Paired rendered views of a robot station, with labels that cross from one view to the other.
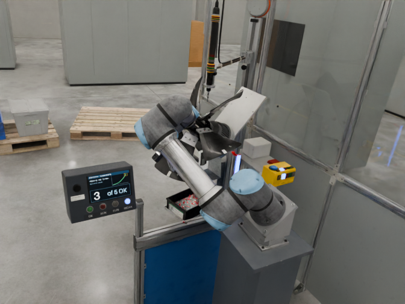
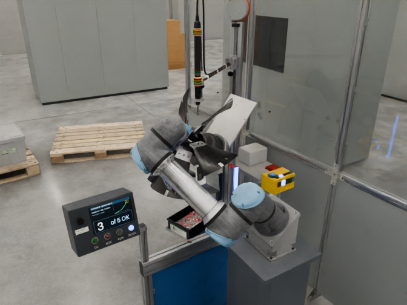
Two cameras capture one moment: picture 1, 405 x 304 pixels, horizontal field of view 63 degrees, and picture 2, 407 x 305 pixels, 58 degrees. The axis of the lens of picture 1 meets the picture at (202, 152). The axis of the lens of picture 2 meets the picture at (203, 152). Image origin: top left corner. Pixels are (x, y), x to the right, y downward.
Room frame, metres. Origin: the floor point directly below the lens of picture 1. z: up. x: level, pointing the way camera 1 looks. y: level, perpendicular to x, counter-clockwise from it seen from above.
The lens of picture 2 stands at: (-0.11, 0.03, 2.01)
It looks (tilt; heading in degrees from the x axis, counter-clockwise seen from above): 24 degrees down; 358
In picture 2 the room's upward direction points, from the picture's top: straight up
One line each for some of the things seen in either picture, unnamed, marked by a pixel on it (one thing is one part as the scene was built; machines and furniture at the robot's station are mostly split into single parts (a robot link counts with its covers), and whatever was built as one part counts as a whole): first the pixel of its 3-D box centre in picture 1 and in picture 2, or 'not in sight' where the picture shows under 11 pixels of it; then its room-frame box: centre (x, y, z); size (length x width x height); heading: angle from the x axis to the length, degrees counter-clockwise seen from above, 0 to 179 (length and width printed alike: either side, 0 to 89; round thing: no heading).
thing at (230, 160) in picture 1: (226, 195); (227, 207); (2.12, -0.21, 0.58); 0.09 x 0.05 x 1.15; 32
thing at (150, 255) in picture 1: (208, 271); (218, 288); (1.47, -0.11, 0.45); 0.82 x 0.02 x 0.66; 122
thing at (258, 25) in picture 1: (238, 137); (233, 144); (2.49, -0.28, 0.90); 0.08 x 0.06 x 1.80; 67
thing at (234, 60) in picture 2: (246, 57); (232, 63); (2.40, -0.25, 1.54); 0.10 x 0.07 x 0.09; 157
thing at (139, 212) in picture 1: (138, 218); (143, 243); (1.24, 0.26, 0.96); 0.03 x 0.03 x 0.20; 32
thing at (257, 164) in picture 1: (257, 160); (254, 167); (2.21, -0.41, 0.85); 0.36 x 0.24 x 0.03; 32
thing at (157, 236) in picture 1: (215, 220); (220, 235); (1.47, -0.11, 0.82); 0.90 x 0.04 x 0.08; 122
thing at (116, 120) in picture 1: (119, 122); (101, 140); (4.65, 1.29, 0.07); 1.20 x 1.00 x 0.15; 101
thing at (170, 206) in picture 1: (190, 202); (191, 220); (1.57, 0.04, 0.85); 0.22 x 0.17 x 0.07; 137
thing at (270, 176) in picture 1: (278, 175); (277, 181); (1.67, -0.44, 1.02); 0.16 x 0.10 x 0.11; 122
